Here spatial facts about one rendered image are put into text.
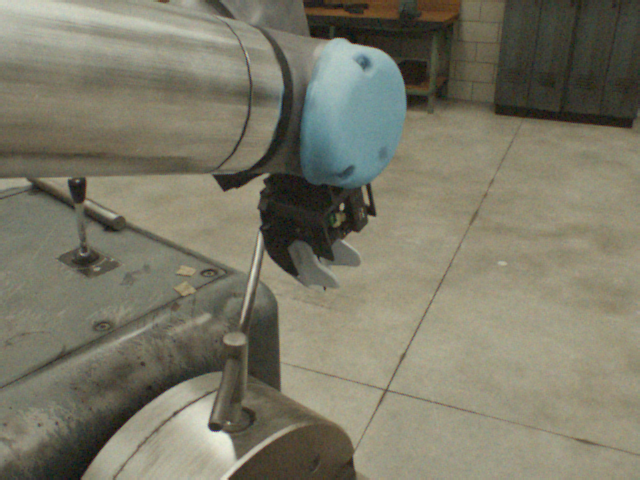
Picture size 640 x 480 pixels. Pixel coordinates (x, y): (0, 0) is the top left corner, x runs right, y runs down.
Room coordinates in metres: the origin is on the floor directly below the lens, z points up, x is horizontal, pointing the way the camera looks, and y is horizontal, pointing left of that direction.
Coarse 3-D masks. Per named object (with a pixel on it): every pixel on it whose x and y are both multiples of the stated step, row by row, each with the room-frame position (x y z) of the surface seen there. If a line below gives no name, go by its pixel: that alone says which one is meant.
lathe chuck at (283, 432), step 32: (256, 384) 0.54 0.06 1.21; (192, 416) 0.46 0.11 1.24; (256, 416) 0.47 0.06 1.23; (288, 416) 0.47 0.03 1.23; (320, 416) 0.50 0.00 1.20; (160, 448) 0.43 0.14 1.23; (192, 448) 0.42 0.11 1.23; (224, 448) 0.42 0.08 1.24; (256, 448) 0.42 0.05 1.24; (288, 448) 0.45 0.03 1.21; (320, 448) 0.49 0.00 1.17; (352, 448) 0.53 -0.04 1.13
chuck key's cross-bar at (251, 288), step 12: (252, 264) 0.61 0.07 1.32; (252, 276) 0.59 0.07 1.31; (252, 288) 0.57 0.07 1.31; (252, 300) 0.55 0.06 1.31; (240, 312) 0.54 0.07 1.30; (240, 324) 0.52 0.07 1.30; (228, 360) 0.45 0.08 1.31; (228, 372) 0.43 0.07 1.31; (228, 384) 0.42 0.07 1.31; (216, 396) 0.40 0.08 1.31; (228, 396) 0.40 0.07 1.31; (216, 408) 0.38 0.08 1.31; (228, 408) 0.39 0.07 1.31; (216, 420) 0.37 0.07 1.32; (216, 432) 0.37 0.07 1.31
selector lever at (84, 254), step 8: (80, 208) 0.68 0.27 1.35; (80, 216) 0.69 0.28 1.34; (80, 224) 0.70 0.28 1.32; (80, 232) 0.71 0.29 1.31; (80, 240) 0.72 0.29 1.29; (80, 248) 0.73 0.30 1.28; (72, 256) 0.74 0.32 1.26; (80, 256) 0.73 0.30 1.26; (88, 256) 0.74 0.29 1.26; (96, 256) 0.74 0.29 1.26
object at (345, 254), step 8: (336, 240) 0.58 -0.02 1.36; (336, 248) 0.59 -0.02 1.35; (344, 248) 0.58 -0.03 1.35; (352, 248) 0.57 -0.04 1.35; (336, 256) 0.59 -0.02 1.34; (344, 256) 0.58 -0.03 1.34; (352, 256) 0.58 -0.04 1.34; (328, 264) 0.60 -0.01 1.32; (336, 264) 0.59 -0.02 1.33; (344, 264) 0.59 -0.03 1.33; (352, 264) 0.58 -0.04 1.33
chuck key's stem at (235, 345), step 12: (228, 336) 0.47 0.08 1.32; (240, 336) 0.47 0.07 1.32; (228, 348) 0.46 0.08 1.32; (240, 348) 0.46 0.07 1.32; (240, 360) 0.46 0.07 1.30; (240, 372) 0.46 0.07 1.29; (240, 384) 0.46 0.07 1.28; (240, 396) 0.45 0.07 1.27; (240, 408) 0.46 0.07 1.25; (228, 420) 0.45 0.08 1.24; (240, 420) 0.46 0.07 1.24
